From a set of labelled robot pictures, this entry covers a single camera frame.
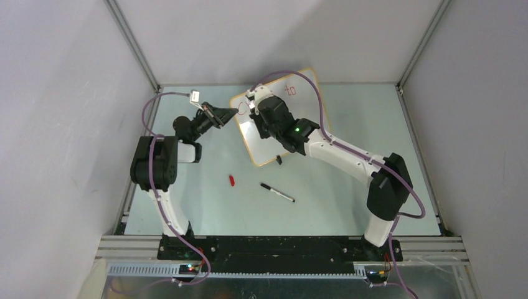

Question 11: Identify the black capped marker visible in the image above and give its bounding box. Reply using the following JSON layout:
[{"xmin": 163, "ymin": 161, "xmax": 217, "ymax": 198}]
[{"xmin": 260, "ymin": 183, "xmax": 296, "ymax": 202}]

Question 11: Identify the aluminium frame front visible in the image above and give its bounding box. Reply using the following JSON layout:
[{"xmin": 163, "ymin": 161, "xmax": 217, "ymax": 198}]
[{"xmin": 96, "ymin": 235, "xmax": 473, "ymax": 279}]

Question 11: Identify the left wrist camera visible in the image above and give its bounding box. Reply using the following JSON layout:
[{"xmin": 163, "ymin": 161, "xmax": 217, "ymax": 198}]
[{"xmin": 189, "ymin": 90, "xmax": 200, "ymax": 105}]

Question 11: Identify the yellow-framed whiteboard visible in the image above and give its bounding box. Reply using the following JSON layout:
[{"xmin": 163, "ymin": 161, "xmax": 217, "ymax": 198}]
[{"xmin": 230, "ymin": 68, "xmax": 332, "ymax": 166}]

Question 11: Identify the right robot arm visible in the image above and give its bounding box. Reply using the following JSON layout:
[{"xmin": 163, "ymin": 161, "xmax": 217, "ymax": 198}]
[{"xmin": 248, "ymin": 95, "xmax": 412, "ymax": 260}]

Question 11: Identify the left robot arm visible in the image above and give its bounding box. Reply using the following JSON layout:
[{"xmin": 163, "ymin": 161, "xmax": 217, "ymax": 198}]
[{"xmin": 130, "ymin": 102, "xmax": 239, "ymax": 260}]

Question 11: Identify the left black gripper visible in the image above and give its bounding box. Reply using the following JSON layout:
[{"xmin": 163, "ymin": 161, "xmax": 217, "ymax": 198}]
[{"xmin": 191, "ymin": 102, "xmax": 238, "ymax": 141}]

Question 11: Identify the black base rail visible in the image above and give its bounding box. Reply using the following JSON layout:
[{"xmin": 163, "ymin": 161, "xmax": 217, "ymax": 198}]
[{"xmin": 157, "ymin": 235, "xmax": 403, "ymax": 275}]

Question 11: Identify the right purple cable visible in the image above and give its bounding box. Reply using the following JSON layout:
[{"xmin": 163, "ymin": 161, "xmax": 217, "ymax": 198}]
[{"xmin": 249, "ymin": 70, "xmax": 426, "ymax": 299}]

